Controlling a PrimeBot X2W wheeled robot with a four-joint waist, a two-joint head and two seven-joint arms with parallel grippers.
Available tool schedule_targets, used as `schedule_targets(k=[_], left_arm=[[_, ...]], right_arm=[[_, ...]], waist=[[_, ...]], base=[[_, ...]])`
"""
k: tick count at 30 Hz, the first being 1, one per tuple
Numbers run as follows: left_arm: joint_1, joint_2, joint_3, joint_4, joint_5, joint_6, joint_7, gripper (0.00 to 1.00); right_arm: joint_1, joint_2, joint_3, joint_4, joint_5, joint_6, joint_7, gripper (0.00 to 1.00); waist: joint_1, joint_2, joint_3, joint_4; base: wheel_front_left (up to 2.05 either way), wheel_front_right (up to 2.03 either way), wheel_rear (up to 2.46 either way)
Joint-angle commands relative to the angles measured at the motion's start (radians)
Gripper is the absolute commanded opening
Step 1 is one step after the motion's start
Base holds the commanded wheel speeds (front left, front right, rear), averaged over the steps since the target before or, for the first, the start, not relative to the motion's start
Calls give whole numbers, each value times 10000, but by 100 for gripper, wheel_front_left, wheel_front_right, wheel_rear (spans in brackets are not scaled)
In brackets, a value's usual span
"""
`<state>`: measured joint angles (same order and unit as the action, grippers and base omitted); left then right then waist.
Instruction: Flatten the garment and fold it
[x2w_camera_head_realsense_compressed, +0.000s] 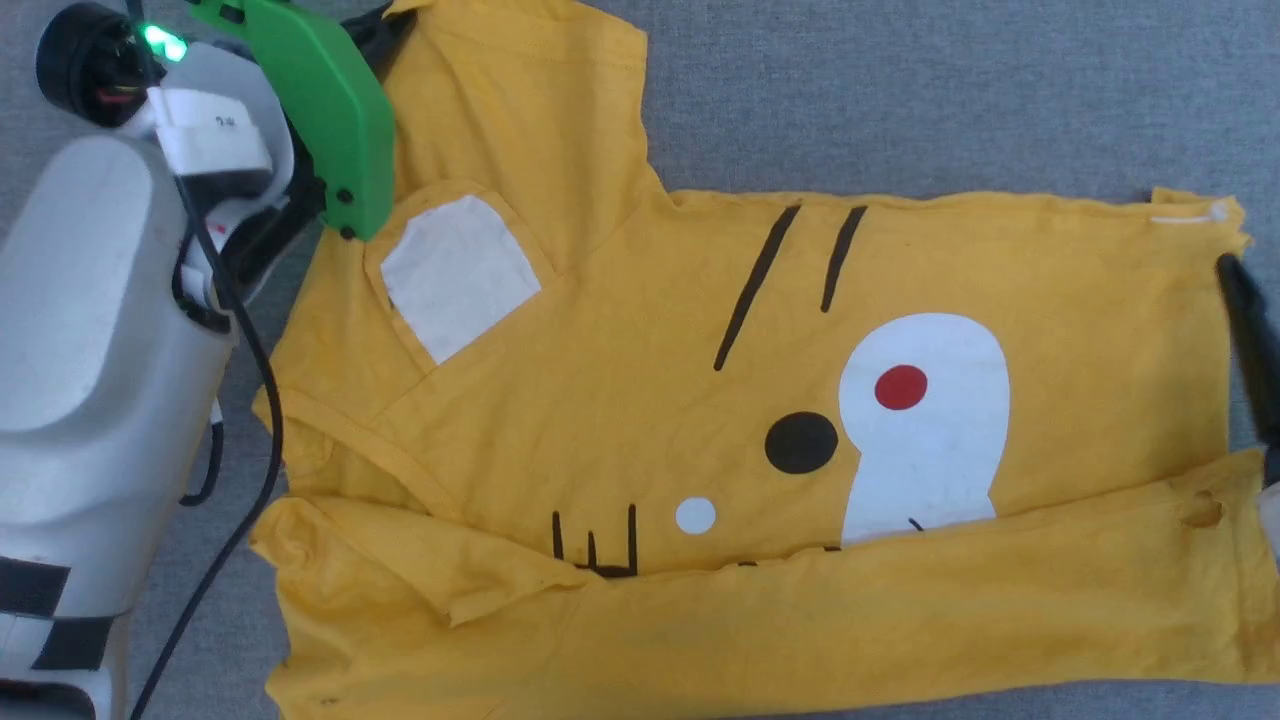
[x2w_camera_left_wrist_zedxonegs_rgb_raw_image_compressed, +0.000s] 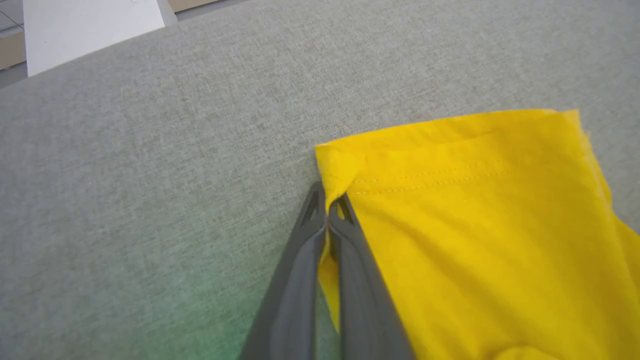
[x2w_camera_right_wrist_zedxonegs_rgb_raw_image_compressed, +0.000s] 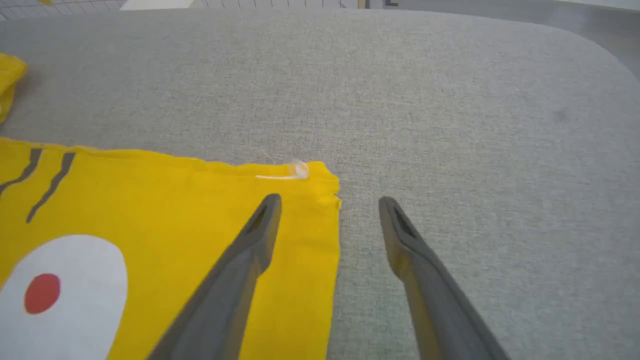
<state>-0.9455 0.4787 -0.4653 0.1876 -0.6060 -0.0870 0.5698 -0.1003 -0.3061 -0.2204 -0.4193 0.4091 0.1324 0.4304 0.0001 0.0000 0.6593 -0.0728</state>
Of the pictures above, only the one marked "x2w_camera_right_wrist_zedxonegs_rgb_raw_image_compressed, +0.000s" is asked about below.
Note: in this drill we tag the clear plastic tag loop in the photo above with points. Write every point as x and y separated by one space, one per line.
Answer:
292 172

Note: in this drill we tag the grey fabric sofa cushion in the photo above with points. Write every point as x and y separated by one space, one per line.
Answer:
450 100

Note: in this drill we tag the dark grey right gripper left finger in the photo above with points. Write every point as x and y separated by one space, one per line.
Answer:
225 300

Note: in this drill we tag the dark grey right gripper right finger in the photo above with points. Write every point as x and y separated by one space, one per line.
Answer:
440 300

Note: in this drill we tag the yellow cartoon print garment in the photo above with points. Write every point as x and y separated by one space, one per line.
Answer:
165 240

